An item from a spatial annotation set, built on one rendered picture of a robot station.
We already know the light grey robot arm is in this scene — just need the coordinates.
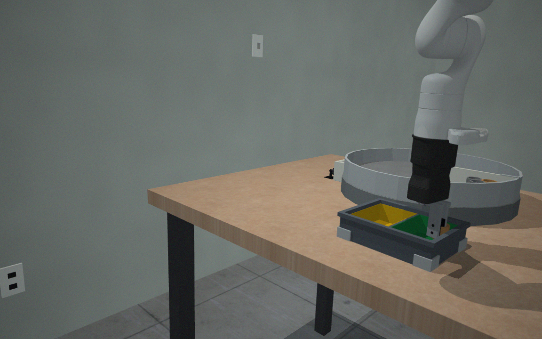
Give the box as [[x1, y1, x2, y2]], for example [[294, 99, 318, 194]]
[[415, 0, 493, 110]]

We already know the grey round turntable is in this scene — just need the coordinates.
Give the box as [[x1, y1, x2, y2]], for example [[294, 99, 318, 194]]
[[325, 148, 523, 226]]

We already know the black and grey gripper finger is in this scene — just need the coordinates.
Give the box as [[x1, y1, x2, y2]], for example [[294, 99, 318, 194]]
[[439, 200, 451, 227], [424, 202, 444, 238]]

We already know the dark grey divided bin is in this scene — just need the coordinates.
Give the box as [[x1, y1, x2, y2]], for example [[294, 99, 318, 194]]
[[337, 198, 471, 272]]

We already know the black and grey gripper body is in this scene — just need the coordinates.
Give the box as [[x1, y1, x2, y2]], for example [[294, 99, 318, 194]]
[[407, 108, 489, 204]]

